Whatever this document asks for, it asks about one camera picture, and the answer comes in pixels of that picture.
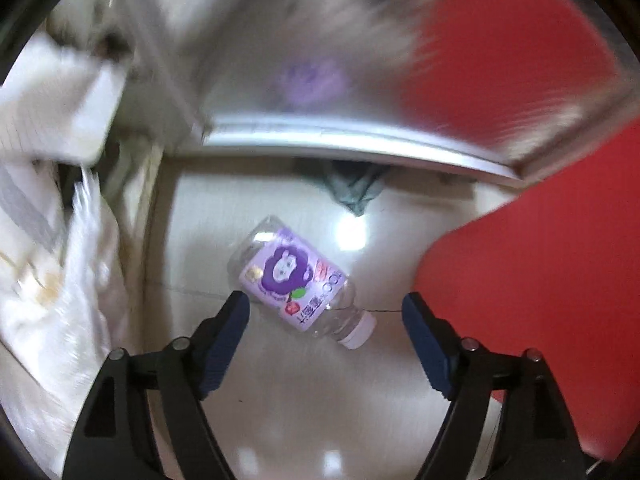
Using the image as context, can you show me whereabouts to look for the clear purple label bottle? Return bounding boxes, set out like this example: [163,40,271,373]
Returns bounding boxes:
[227,214,377,351]

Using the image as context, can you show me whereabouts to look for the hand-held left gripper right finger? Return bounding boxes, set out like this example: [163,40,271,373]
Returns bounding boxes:
[400,291,586,480]

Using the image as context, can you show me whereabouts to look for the dark cloth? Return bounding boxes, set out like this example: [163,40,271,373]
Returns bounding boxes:
[319,159,389,219]

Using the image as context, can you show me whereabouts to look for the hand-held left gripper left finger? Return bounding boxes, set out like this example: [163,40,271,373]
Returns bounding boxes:
[62,290,251,480]

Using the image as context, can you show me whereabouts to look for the white trash bag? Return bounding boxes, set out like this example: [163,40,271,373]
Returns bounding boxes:
[0,39,167,412]

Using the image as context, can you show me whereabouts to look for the metal sink cabinet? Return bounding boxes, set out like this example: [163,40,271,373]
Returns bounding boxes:
[125,0,622,192]

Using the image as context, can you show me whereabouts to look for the red plastic basin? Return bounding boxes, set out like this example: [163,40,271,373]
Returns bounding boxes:
[411,110,640,464]

